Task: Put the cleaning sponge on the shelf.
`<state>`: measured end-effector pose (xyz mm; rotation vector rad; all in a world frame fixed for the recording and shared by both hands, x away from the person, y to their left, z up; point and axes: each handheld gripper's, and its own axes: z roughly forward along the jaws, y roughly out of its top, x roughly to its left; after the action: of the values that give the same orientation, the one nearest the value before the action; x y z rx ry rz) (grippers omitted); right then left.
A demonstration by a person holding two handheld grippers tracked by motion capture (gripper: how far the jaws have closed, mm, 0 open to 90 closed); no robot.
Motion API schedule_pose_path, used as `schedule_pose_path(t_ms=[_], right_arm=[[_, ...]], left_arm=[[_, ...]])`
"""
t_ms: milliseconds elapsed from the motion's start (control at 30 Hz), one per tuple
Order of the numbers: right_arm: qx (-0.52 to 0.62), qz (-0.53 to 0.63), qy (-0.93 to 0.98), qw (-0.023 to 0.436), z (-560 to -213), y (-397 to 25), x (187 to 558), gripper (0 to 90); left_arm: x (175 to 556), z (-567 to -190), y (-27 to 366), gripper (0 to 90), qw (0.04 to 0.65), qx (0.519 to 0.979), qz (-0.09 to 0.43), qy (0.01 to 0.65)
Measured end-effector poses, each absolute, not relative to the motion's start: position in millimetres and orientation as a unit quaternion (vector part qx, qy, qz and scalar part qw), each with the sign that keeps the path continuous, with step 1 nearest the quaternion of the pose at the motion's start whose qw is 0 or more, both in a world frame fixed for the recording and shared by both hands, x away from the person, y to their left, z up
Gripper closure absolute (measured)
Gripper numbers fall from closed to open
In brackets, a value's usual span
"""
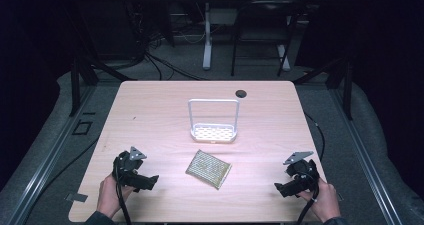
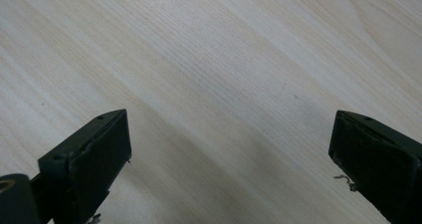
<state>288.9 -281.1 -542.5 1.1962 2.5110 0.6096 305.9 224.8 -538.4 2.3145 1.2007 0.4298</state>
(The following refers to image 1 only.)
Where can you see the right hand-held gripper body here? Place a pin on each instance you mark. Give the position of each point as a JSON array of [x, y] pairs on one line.
[[304, 173]]

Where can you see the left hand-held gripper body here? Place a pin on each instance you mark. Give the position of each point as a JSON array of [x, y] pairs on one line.
[[125, 170]]

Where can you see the yellow-green mesh scouring pad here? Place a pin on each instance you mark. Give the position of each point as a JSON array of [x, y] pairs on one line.
[[208, 169]]

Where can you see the person's left hand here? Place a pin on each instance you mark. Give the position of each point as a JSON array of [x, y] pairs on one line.
[[108, 195]]

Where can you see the person's right hand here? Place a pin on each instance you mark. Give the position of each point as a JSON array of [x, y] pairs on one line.
[[325, 201]]

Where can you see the grey tape strip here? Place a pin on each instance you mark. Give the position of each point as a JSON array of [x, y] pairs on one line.
[[76, 197]]

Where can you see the black metal stand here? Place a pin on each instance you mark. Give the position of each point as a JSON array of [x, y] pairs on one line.
[[75, 88], [348, 88]]

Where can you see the dark round table grommet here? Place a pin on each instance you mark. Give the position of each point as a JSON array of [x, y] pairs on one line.
[[240, 93]]

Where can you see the white-legged desk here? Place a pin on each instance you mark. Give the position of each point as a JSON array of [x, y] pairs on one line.
[[207, 51]]

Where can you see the black chair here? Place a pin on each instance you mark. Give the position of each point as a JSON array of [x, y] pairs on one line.
[[263, 21]]

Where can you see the grey metal floor rail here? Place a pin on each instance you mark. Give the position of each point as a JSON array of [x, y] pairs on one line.
[[363, 151], [50, 151]]

